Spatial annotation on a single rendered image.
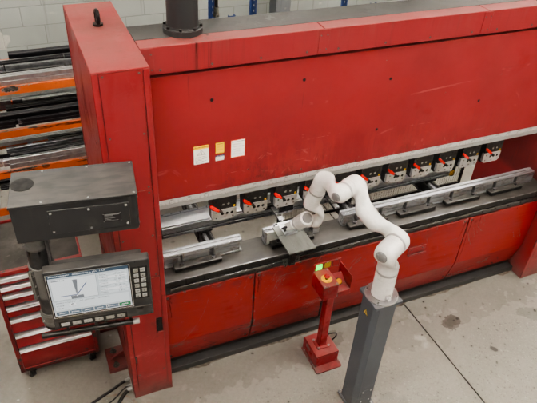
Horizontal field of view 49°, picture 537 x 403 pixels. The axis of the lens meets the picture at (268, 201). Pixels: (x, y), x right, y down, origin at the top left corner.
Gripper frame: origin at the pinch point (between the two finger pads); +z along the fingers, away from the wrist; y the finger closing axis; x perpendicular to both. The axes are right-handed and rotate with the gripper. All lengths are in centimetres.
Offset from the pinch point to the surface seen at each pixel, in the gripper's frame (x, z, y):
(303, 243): 12.0, -7.2, -3.4
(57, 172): -35, -91, 130
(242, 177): -32, -30, 31
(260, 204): -16.5, -13.3, 19.0
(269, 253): 12.2, 9.2, 14.0
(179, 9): -100, -99, 63
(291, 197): -16.9, -13.7, -1.2
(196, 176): -36, -35, 58
